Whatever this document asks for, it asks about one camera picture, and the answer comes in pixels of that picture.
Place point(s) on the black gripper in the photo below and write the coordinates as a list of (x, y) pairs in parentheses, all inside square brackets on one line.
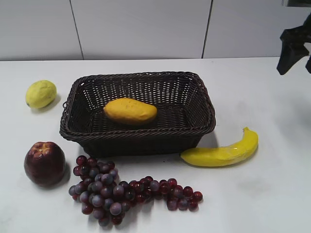
[(293, 48)]

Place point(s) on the yellow mango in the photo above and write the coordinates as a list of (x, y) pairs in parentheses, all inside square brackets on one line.
[(130, 111)]

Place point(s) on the black wicker basket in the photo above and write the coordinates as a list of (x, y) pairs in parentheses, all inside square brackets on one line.
[(184, 113)]

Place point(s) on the yellow banana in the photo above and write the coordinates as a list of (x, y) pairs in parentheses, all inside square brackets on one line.
[(223, 156)]

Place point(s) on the red grape bunch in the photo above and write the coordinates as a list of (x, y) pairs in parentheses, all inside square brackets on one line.
[(108, 199)]

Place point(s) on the yellow lemon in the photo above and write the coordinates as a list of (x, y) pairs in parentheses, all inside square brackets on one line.
[(40, 94)]

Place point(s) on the red apple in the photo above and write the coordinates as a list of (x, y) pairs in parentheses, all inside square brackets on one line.
[(44, 164)]

